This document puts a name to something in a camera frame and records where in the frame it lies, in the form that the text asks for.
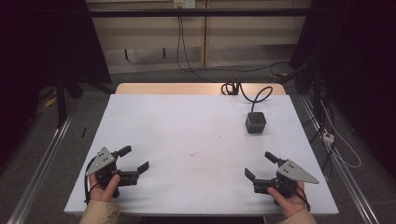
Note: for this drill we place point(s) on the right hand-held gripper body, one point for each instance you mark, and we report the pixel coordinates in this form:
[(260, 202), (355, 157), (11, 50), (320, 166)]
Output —
[(292, 172)]

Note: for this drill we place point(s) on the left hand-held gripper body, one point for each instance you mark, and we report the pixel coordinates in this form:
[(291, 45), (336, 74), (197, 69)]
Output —
[(102, 161)]

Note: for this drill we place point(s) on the person's left hand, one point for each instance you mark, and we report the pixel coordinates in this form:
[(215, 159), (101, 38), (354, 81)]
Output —
[(102, 193)]

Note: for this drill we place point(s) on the person's right hand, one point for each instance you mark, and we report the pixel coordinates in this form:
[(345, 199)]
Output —
[(291, 205)]

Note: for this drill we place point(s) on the black cube device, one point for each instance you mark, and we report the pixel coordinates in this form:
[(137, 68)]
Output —
[(255, 123)]

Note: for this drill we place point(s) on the black metal stand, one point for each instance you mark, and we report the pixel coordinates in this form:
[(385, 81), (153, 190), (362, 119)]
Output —
[(61, 99)]

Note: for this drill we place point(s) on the yellow floor tape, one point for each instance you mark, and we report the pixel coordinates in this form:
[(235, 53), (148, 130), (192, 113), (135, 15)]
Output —
[(50, 102)]

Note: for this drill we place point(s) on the black curtain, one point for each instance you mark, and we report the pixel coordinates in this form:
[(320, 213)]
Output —
[(40, 46), (358, 62)]

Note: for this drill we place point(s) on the black horizontal metal bar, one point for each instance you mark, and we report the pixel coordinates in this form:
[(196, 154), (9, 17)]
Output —
[(199, 12)]

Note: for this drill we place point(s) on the aluminium floor rail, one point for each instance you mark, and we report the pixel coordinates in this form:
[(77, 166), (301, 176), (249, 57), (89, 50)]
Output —
[(345, 177), (40, 169)]

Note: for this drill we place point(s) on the white wall socket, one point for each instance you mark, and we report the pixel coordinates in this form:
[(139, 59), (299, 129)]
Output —
[(184, 3)]

